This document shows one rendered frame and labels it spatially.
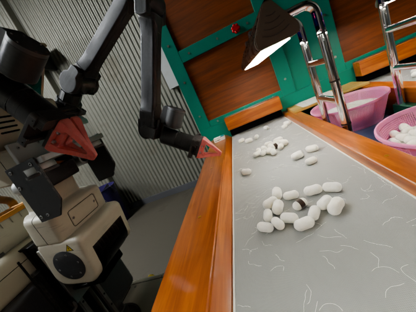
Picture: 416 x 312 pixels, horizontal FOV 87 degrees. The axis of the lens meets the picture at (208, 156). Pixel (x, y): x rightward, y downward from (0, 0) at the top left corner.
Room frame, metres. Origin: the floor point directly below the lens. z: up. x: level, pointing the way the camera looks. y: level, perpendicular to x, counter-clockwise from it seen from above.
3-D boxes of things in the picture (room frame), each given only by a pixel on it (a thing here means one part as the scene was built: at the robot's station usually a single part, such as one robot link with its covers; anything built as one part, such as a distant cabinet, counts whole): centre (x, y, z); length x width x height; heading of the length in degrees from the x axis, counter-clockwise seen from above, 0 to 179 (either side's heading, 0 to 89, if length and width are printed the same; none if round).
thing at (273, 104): (1.16, -0.31, 0.83); 0.30 x 0.06 x 0.07; 77
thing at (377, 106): (0.82, -0.58, 0.72); 0.27 x 0.27 x 0.10
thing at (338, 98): (0.69, -0.35, 0.90); 0.20 x 0.19 x 0.45; 167
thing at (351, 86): (1.03, -0.63, 0.77); 0.33 x 0.15 x 0.01; 77
